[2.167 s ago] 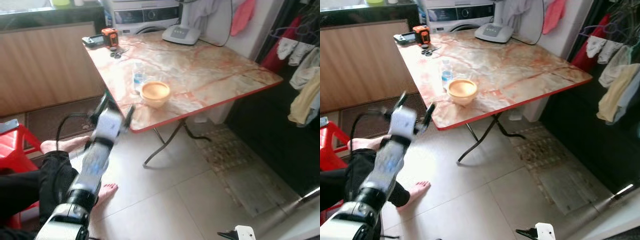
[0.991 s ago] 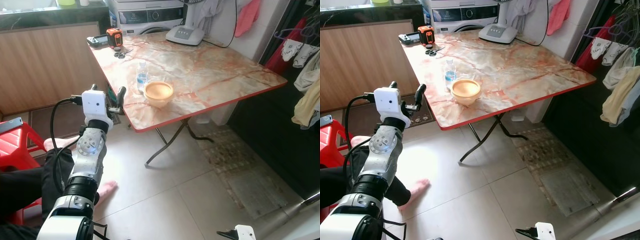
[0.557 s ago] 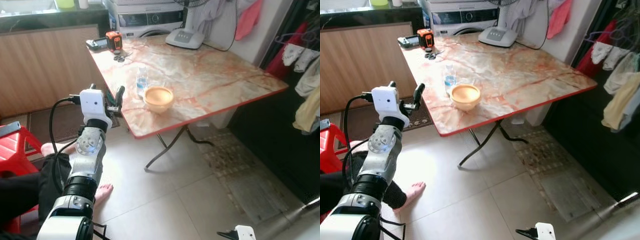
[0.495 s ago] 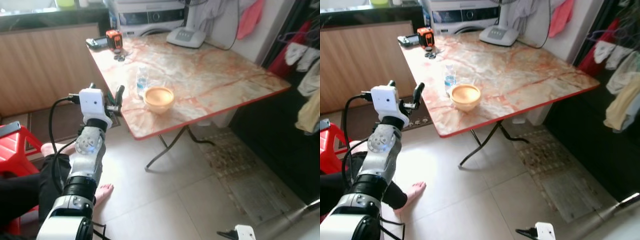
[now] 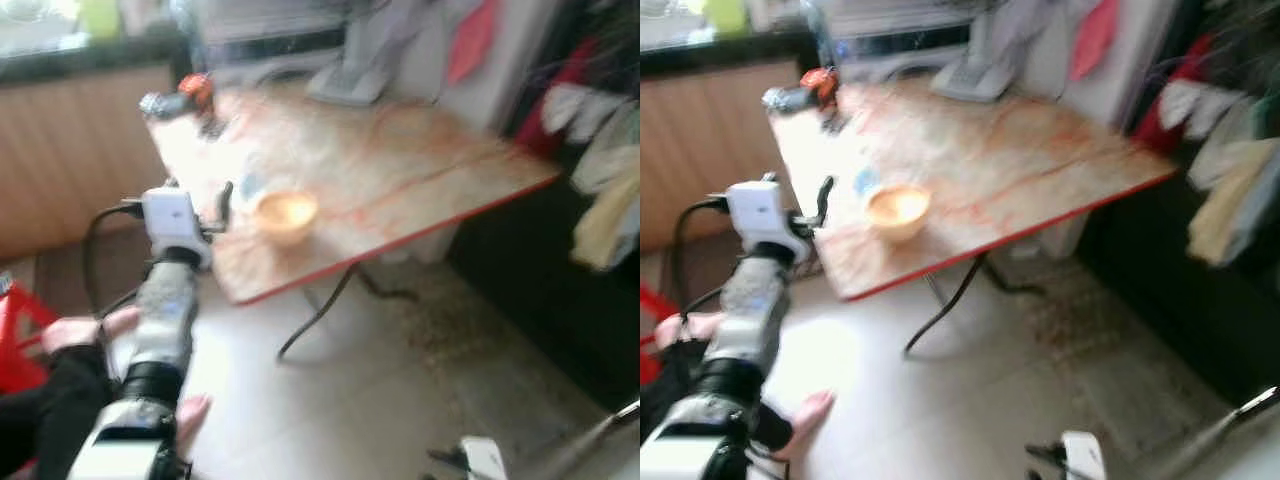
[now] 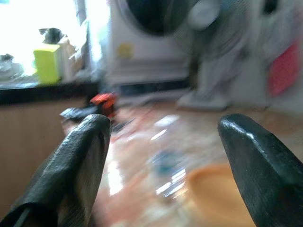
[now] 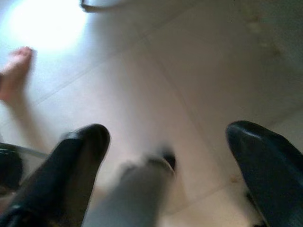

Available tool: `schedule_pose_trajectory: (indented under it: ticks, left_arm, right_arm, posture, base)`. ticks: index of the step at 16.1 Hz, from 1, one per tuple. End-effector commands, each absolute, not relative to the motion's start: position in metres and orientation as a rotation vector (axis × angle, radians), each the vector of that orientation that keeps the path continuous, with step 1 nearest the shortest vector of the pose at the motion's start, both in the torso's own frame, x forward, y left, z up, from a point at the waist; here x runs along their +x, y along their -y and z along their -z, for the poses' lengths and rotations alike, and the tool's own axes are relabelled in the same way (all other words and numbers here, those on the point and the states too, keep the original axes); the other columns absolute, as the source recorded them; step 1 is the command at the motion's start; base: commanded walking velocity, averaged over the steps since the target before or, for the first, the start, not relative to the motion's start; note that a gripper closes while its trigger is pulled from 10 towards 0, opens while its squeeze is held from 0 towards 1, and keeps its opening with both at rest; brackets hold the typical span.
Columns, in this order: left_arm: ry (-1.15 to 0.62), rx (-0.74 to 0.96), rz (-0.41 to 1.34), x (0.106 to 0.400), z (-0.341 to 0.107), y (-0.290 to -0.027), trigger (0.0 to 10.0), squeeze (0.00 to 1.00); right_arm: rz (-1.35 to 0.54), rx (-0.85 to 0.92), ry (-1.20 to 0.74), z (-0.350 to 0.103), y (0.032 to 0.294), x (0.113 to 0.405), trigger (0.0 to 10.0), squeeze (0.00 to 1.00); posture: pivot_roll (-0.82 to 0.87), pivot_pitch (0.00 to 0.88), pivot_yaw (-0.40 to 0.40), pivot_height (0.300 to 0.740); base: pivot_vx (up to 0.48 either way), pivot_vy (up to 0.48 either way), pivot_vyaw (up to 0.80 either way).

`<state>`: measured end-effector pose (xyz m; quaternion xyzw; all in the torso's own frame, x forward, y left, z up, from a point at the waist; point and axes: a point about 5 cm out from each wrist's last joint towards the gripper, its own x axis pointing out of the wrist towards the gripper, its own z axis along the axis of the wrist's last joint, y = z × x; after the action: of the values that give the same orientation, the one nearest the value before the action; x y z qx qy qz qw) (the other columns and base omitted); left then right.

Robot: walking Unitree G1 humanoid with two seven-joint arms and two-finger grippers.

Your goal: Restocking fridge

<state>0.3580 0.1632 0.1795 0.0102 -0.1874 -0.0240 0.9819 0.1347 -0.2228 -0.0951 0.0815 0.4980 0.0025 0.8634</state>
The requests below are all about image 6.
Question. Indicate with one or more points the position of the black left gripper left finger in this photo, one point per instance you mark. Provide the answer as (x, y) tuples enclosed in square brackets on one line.
[(71, 165)]

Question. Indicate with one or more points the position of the white washing machine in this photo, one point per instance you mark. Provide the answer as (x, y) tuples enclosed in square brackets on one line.
[(142, 59)]

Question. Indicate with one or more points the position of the small red and black object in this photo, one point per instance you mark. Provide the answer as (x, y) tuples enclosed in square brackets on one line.
[(104, 99)]

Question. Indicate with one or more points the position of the orange plastic bowl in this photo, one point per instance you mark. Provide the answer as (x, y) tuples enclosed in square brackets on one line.
[(213, 194)]

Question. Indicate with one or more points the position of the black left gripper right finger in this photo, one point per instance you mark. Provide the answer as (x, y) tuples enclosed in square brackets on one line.
[(265, 177)]

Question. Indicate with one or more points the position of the white standing fan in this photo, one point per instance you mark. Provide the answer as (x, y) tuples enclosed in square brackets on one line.
[(203, 100)]

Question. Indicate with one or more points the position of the yellow-green box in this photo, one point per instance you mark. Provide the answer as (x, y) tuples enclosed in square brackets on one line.
[(46, 63)]

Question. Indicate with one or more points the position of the wooden counter with black top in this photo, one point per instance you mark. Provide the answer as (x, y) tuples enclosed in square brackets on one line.
[(28, 132)]

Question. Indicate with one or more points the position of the cardboard box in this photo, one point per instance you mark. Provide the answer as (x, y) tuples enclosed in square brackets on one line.
[(71, 56)]

